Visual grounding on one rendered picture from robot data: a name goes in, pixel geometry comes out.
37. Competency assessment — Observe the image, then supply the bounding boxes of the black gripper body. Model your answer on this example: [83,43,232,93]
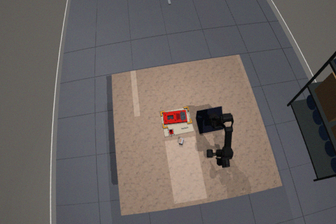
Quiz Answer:
[206,149,222,157]

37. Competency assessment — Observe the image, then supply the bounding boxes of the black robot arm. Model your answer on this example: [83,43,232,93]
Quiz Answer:
[209,113,234,168]

